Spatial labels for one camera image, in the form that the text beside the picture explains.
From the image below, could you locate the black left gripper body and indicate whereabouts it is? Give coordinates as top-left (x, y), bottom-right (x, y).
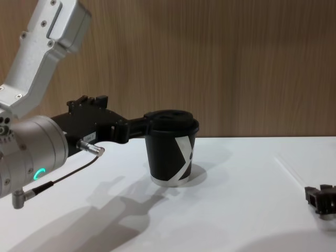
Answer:
top-left (50, 94), bottom-right (130, 159)

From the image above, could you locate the black paper cup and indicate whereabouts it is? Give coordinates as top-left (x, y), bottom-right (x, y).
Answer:
top-left (145, 129), bottom-right (196, 188)

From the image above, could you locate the black plastic cup lid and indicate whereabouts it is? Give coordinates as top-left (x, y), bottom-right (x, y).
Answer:
top-left (143, 108), bottom-right (200, 139)

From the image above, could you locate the white table cloth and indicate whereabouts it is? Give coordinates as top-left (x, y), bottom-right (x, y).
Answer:
top-left (0, 135), bottom-right (336, 252)

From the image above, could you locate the thin dark gripper cable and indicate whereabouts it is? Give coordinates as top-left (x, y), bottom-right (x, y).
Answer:
top-left (12, 140), bottom-right (106, 210)

